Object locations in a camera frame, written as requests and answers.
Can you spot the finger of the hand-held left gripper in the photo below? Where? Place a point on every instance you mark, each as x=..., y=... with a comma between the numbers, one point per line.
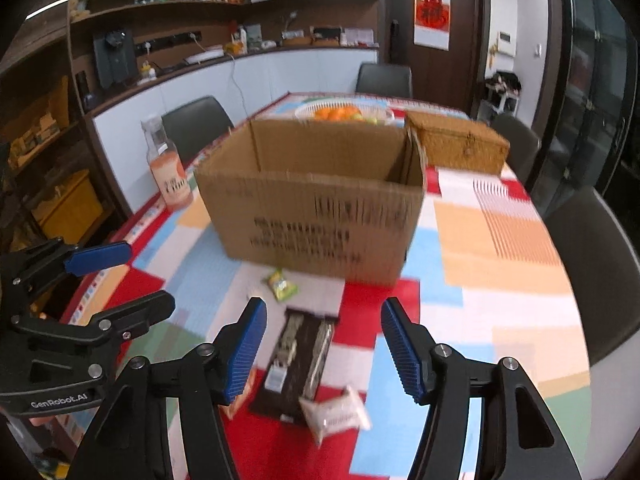
x=145, y=307
x=100, y=257

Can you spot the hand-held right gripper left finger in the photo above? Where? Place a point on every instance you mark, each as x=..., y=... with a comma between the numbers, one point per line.
x=245, y=355

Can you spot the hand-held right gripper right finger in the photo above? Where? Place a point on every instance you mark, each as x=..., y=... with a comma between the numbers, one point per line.
x=402, y=355

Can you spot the orange bread packet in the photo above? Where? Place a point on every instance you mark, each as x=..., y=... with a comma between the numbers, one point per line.
x=239, y=408

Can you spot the black snack packet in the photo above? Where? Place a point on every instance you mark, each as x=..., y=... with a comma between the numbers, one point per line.
x=300, y=360

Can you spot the light green candy packet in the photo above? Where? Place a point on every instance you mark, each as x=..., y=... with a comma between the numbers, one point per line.
x=282, y=286

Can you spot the white snack packet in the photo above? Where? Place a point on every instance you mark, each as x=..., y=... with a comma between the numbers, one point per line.
x=335, y=412

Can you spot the brown cardboard box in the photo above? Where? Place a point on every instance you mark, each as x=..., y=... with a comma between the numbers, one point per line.
x=310, y=220

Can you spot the yellow storage bin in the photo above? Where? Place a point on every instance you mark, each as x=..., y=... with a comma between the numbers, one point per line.
x=67, y=207

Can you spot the clear bottle with orange label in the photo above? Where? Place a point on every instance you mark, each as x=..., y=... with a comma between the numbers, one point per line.
x=172, y=180

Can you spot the colourful patchwork tablecloth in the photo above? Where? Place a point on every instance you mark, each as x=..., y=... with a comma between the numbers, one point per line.
x=490, y=270

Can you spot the dark storage shelf unit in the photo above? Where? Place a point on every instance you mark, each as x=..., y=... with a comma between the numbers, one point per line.
x=40, y=125

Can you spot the dark grey dining chair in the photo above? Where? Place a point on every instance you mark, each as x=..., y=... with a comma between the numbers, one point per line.
x=197, y=125
x=595, y=270
x=384, y=80
x=520, y=145

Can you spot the black water dispenser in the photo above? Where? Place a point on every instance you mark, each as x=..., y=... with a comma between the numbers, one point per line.
x=115, y=57

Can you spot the woven wicker box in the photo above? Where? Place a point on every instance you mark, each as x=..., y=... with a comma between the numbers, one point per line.
x=460, y=140

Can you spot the pile of oranges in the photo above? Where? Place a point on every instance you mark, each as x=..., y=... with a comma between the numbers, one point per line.
x=335, y=113

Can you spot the white fruit basket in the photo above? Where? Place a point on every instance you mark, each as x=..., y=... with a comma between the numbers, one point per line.
x=305, y=110

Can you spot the orange white carton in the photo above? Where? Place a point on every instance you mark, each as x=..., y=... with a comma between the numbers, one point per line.
x=239, y=42

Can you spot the white stool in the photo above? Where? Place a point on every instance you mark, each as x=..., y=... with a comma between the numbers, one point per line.
x=502, y=102

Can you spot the white sideboard counter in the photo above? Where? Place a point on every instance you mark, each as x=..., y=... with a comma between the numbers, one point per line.
x=300, y=70

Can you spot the dark bag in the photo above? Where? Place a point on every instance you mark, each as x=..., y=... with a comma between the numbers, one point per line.
x=502, y=81

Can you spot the dark brown door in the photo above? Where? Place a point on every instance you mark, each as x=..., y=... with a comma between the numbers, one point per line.
x=465, y=70

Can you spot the black door lock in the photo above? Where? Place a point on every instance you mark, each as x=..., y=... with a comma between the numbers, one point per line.
x=395, y=42

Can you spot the black framed glass door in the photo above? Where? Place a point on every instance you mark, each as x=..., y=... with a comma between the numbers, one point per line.
x=590, y=85

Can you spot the white red door poster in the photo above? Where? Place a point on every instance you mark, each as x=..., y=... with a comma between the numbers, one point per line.
x=432, y=15

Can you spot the black wall socket strip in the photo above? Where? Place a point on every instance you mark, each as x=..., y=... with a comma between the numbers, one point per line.
x=167, y=41

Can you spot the wooden wall shelf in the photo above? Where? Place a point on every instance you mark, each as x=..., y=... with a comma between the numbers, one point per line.
x=150, y=5

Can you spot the white wall intercom panel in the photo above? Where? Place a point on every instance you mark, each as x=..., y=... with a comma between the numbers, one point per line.
x=506, y=44

